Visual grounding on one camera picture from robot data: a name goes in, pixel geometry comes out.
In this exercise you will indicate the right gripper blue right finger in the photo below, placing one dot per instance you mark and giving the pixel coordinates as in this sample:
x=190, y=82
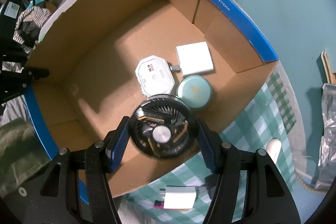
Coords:
x=210, y=146

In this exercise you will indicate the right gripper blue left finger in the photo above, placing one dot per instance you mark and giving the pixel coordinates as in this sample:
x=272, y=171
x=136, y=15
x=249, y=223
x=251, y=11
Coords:
x=117, y=143

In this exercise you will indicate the black round fan gadget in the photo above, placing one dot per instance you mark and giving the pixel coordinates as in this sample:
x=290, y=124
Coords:
x=163, y=126

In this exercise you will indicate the green round tin can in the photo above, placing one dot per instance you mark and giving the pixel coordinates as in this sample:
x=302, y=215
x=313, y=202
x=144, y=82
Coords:
x=195, y=91

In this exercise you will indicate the white oval earbuds case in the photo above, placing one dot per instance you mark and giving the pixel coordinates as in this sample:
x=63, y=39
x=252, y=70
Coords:
x=273, y=149

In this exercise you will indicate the white charger with port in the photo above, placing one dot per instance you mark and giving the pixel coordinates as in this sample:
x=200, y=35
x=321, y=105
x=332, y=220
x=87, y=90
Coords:
x=178, y=197

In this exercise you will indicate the white square charger block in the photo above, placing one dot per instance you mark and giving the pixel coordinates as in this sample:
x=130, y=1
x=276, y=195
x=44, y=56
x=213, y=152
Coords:
x=193, y=59

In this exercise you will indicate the blue cardboard box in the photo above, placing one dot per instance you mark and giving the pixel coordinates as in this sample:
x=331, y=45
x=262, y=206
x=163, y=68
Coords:
x=91, y=49

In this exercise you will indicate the green checkered tablecloth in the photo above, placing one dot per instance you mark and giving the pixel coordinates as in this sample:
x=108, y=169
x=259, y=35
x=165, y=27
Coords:
x=253, y=128

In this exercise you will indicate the white octagonal floss box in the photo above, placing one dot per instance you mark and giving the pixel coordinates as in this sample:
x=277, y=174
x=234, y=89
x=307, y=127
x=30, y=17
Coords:
x=154, y=76

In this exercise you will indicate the crinkled silver foil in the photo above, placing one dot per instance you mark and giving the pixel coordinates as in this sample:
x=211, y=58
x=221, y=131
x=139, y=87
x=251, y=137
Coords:
x=326, y=163

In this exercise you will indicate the striped cloth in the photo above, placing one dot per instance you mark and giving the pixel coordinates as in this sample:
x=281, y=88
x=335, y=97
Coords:
x=28, y=27

